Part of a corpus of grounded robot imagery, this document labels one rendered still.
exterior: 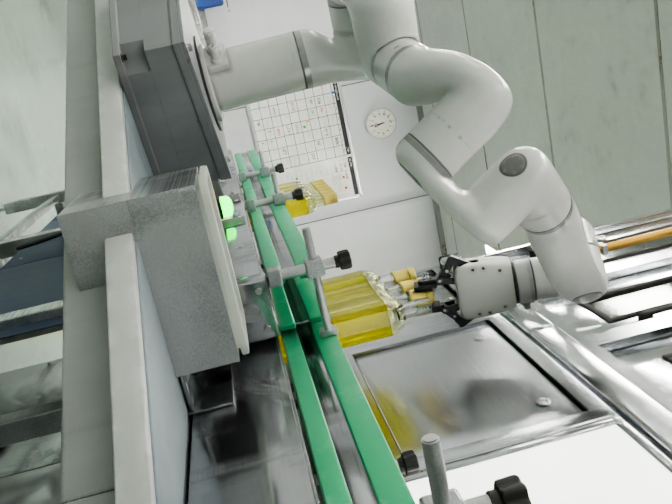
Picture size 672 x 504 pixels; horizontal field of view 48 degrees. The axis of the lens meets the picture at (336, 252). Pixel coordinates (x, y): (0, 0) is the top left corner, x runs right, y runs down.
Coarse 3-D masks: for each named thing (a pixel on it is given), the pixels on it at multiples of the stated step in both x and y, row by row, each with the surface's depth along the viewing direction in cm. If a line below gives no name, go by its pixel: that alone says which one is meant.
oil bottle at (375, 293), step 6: (354, 294) 132; (360, 294) 132; (366, 294) 131; (372, 294) 130; (378, 294) 130; (384, 294) 130; (390, 294) 130; (330, 300) 132; (336, 300) 131; (342, 300) 131; (348, 300) 130; (354, 300) 129; (360, 300) 129; (366, 300) 128; (330, 306) 129; (336, 306) 128; (342, 306) 128
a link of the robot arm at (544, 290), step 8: (584, 224) 121; (592, 232) 121; (592, 240) 120; (536, 264) 127; (536, 272) 126; (544, 272) 126; (536, 280) 126; (544, 280) 126; (536, 288) 126; (544, 288) 126; (552, 288) 126; (536, 296) 127; (544, 296) 127; (552, 296) 128; (560, 296) 128
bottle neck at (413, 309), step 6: (420, 300) 126; (426, 300) 126; (408, 306) 125; (414, 306) 125; (420, 306) 125; (426, 306) 125; (408, 312) 125; (414, 312) 125; (420, 312) 125; (426, 312) 126; (408, 318) 125
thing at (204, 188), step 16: (208, 176) 100; (208, 192) 85; (208, 208) 85; (208, 224) 86; (224, 240) 102; (224, 256) 87; (224, 272) 87; (224, 288) 88; (240, 304) 105; (240, 320) 89; (240, 336) 89
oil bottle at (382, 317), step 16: (352, 304) 126; (368, 304) 125; (384, 304) 123; (400, 304) 125; (336, 320) 122; (352, 320) 122; (368, 320) 122; (384, 320) 123; (400, 320) 124; (352, 336) 123; (368, 336) 123; (384, 336) 124
